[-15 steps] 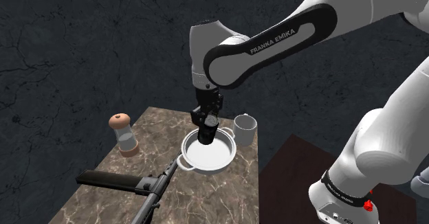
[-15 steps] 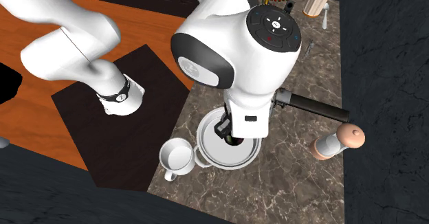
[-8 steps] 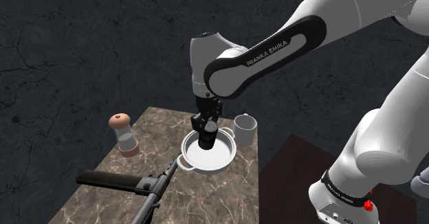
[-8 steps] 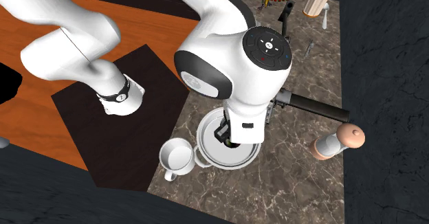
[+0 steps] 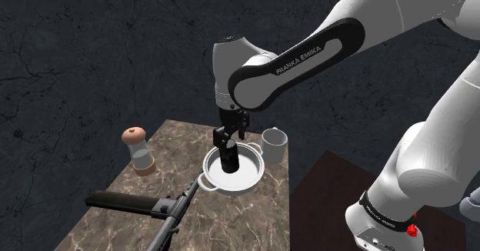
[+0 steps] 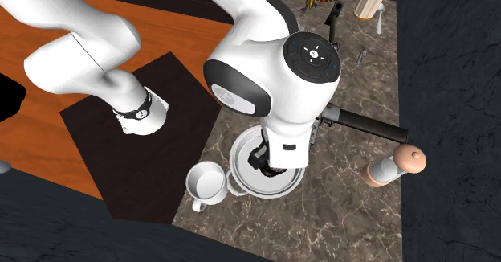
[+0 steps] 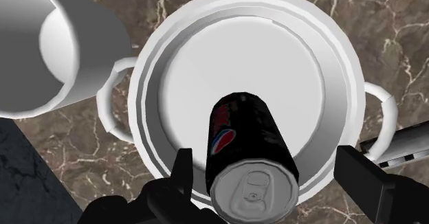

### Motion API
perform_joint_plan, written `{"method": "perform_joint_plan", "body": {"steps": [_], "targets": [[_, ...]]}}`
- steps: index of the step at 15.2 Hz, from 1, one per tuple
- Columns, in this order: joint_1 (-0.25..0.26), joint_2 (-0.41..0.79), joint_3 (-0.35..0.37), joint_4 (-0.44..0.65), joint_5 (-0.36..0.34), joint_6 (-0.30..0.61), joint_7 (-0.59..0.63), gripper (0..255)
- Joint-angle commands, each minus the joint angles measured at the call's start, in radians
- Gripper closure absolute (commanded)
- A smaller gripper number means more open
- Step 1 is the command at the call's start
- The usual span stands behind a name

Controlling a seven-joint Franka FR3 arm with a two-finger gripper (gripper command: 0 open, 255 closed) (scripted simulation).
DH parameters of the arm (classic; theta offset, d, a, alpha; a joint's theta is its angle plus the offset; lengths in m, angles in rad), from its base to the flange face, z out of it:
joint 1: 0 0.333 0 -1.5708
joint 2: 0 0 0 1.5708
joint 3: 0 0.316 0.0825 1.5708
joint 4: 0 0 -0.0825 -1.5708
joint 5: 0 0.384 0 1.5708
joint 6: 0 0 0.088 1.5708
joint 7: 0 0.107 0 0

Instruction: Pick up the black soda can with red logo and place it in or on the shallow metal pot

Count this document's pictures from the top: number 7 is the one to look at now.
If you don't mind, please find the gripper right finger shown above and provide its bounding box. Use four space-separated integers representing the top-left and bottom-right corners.
333 144 429 224

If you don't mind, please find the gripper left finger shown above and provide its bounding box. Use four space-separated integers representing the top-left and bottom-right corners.
77 148 226 224

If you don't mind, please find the grey flat oblong device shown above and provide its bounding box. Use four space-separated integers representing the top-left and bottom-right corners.
360 120 429 169

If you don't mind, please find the black soda can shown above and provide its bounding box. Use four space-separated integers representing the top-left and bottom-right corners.
205 91 300 224

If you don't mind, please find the white cup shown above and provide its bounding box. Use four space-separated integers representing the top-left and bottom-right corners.
0 0 133 120

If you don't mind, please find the white two-handled pot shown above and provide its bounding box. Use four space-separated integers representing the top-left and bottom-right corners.
96 0 399 214

